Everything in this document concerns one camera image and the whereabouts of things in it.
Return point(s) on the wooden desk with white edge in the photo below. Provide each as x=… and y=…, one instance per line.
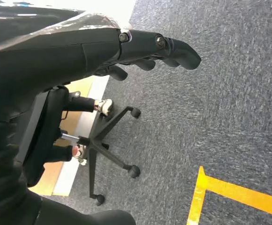
x=66, y=177

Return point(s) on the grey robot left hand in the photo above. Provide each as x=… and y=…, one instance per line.
x=56, y=52

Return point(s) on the black office chair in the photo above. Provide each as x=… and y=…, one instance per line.
x=96, y=144

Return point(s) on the ribbed grey left arm sleeve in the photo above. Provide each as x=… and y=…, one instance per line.
x=2, y=161

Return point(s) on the person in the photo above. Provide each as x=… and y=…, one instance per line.
x=79, y=104

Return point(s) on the yellow floor tape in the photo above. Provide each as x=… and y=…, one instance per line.
x=232, y=192

